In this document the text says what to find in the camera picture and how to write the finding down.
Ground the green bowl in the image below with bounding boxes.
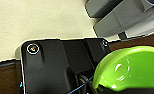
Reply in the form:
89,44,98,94
92,45,154,94

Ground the blue lid waste bin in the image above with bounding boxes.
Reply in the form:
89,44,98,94
93,0,154,39

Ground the thin blue cable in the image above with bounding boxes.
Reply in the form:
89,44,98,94
66,77,95,94

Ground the round lit ring button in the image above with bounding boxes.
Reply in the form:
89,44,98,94
101,39,110,47
26,42,41,56

